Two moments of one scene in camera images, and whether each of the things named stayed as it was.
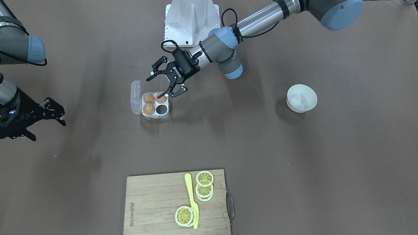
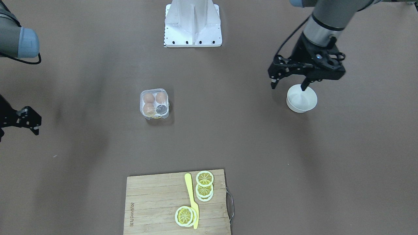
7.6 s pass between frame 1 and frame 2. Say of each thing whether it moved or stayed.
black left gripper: moved
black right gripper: moved
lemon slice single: stayed
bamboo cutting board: stayed
